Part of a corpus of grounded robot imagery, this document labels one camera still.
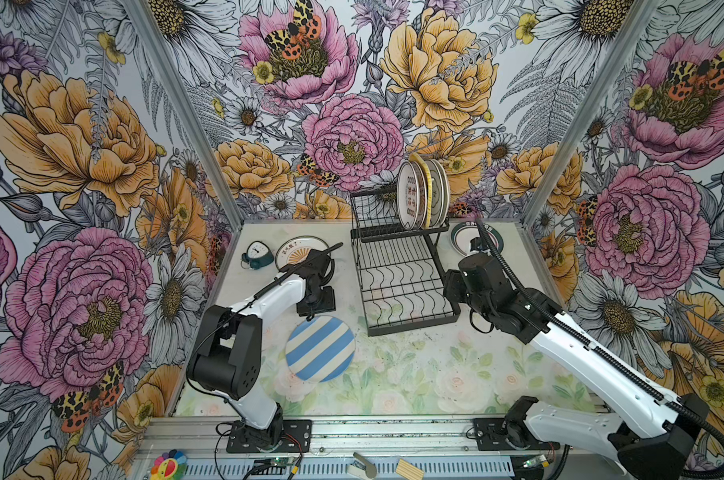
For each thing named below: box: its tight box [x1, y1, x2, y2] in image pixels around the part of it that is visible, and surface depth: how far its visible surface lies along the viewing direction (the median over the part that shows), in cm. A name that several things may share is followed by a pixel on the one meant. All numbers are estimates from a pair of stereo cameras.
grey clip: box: [348, 452, 377, 479], surface depth 70 cm
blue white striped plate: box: [285, 315, 356, 383], surface depth 91 cm
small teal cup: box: [240, 240, 274, 270], surface depth 108 cm
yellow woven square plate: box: [409, 152, 433, 229], surface depth 81 cm
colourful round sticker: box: [150, 449, 187, 480], surface depth 71 cm
